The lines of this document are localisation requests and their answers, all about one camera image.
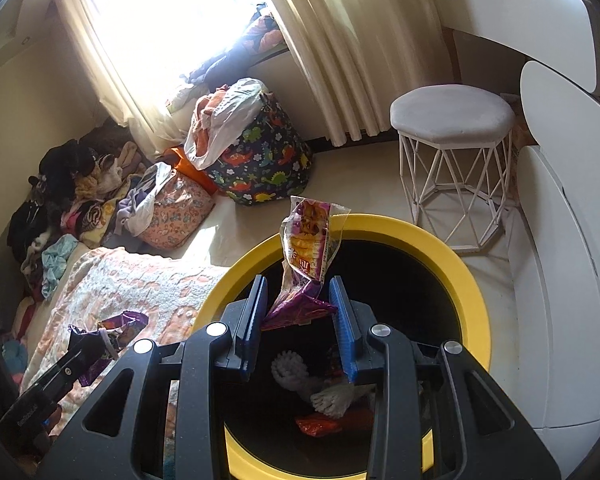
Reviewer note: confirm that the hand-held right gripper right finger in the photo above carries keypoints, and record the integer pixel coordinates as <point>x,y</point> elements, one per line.
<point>345,330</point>

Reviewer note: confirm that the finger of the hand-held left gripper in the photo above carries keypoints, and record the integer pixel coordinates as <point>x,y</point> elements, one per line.
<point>67,370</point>

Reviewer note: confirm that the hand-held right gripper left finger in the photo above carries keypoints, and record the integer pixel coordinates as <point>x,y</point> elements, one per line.
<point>252,325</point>

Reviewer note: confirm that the round white foam net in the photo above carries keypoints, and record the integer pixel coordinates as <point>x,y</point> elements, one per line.
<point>287,370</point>

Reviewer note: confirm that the purple snack wrapper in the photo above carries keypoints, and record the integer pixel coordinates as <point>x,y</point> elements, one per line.
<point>305,240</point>
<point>125,322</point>

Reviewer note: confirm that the red plastic bag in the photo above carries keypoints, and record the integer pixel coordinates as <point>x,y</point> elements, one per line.
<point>320,425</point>

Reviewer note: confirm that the yellow-rimmed black trash bin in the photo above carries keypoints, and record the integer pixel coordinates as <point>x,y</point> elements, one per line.
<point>430,255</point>

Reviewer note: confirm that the floral quilt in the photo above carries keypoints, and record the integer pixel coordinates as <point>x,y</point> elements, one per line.
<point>130,280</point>

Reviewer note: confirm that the light blue cloth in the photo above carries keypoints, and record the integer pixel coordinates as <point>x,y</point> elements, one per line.
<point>60,260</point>

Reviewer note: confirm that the pink floral fabric bag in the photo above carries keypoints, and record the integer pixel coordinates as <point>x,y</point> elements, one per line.
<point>180,210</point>

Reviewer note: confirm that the dinosaur print laundry basket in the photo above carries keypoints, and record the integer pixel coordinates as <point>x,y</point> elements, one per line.
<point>260,160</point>

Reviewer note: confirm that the orange bag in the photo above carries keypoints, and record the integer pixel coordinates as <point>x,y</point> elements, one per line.
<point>190,165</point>

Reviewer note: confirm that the pile of dark clothes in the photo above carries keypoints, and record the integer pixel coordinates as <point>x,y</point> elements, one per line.
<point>60,165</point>

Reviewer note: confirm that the large white plastic bag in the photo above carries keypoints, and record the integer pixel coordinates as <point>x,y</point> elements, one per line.
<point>230,110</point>

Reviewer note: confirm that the narrow cream curtain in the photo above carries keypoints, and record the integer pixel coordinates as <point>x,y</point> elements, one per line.
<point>140,125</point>

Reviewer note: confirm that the white rounded cabinet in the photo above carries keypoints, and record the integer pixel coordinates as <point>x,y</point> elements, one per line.
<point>560,235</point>

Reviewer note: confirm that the pile of bedding and jackets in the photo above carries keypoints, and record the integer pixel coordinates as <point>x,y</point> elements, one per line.
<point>265,35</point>

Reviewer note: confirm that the wide cream curtain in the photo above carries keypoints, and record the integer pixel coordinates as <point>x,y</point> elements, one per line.
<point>355,35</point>

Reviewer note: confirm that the black-framed window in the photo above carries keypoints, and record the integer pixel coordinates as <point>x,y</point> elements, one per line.
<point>180,10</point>

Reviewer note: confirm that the white vanity desk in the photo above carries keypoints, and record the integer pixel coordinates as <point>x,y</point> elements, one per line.
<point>530,15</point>

